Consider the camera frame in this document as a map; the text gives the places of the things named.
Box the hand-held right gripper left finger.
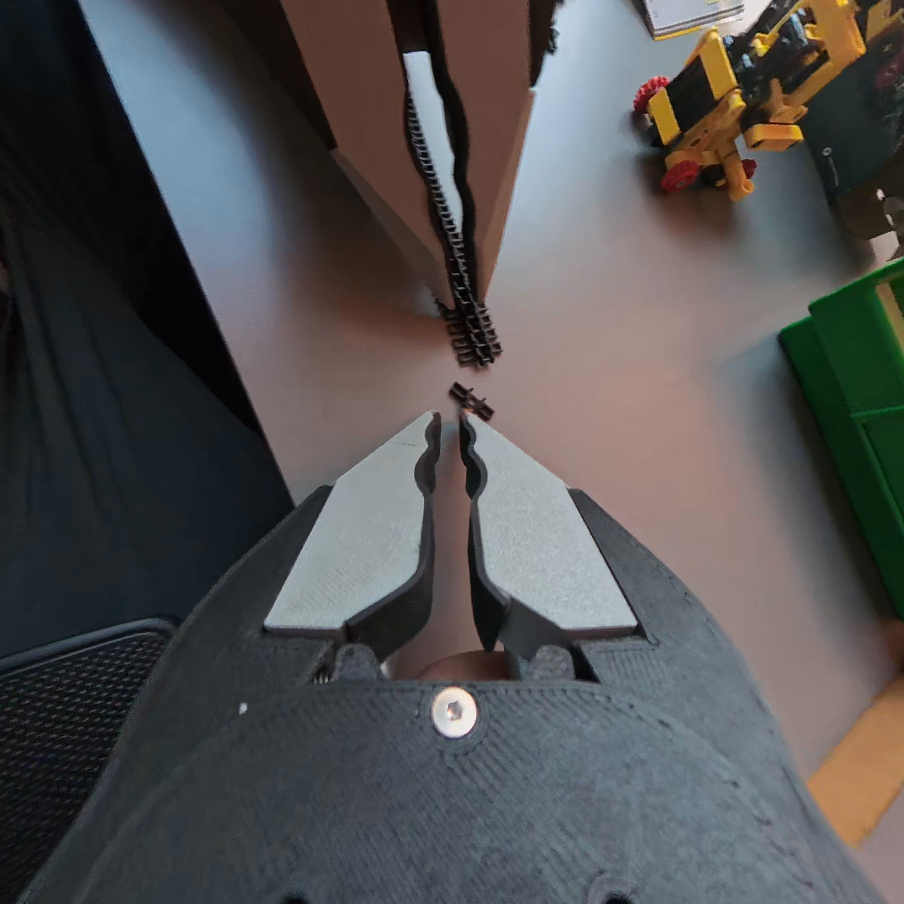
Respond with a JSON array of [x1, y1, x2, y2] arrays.
[[263, 411, 443, 661]]

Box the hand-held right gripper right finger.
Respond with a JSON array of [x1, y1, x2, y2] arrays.
[[459, 415, 640, 672]]

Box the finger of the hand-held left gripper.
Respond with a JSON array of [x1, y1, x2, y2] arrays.
[[279, 0, 454, 299], [426, 0, 538, 296]]

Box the single black lego track link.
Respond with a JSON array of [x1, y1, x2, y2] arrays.
[[449, 382, 495, 423]]

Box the black lego track chain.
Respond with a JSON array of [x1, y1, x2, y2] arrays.
[[404, 92, 504, 370]]

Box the loose black lego links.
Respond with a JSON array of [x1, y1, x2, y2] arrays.
[[530, 0, 560, 57]]

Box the yellow lego vehicle model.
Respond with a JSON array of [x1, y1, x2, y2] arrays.
[[632, 0, 868, 202]]

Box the lego instruction booklet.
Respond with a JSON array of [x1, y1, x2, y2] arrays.
[[632, 0, 747, 41]]

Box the person's dark clothing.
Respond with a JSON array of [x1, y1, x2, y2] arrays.
[[0, 205, 296, 658]]

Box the green plastic bin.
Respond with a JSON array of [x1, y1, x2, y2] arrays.
[[777, 258, 904, 622]]

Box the black mesh chair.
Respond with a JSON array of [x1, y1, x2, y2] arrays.
[[0, 618, 178, 904]]

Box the dark printed box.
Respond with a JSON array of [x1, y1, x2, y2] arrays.
[[812, 0, 904, 241]]

